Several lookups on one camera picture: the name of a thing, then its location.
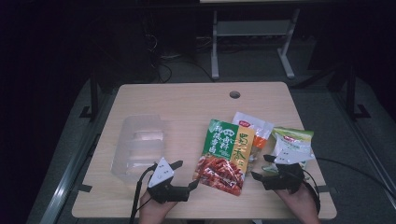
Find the white and green snack packet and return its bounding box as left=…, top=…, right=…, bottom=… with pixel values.
left=262, top=126, right=316, bottom=175

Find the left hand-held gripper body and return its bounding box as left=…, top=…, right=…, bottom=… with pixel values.
left=146, top=157, right=191, bottom=205

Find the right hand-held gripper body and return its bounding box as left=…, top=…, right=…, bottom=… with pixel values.
left=263, top=148, right=316, bottom=195

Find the person's left hand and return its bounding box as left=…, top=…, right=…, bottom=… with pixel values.
left=138, top=189, right=178, bottom=224

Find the right hand-held gripper black cable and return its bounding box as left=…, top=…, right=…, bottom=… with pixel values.
left=298, top=167, right=322, bottom=217

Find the white and orange snack packet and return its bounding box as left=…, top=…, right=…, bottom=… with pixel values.
left=232, top=111, right=276, bottom=166

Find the black metal stand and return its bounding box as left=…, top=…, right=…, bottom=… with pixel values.
left=345, top=62, right=372, bottom=121
left=78, top=70, right=101, bottom=122

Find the black floor cable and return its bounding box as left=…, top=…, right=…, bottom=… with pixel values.
left=315, top=156, right=396, bottom=200

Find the person's right hand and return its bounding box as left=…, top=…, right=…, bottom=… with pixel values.
left=275, top=183, right=320, bottom=224

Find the aluminium rail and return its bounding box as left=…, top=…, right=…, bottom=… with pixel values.
left=39, top=92, right=117, bottom=224

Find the tangle of floor cables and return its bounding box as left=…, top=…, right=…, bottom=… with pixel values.
left=142, top=31, right=217, bottom=84

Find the left hand-held gripper black cable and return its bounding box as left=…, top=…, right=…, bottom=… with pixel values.
left=129, top=162, right=159, bottom=224

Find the clear plastic container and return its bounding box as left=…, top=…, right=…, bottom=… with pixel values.
left=110, top=113, right=171, bottom=185

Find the green and red snack packet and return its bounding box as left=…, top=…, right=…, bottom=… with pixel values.
left=192, top=119, right=257, bottom=197

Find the white metal stand frame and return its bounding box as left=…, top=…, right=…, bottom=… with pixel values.
left=209, top=8, right=302, bottom=80

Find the hand-held gripper black cable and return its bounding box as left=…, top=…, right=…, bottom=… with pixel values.
left=129, top=162, right=159, bottom=224
left=298, top=167, right=322, bottom=217

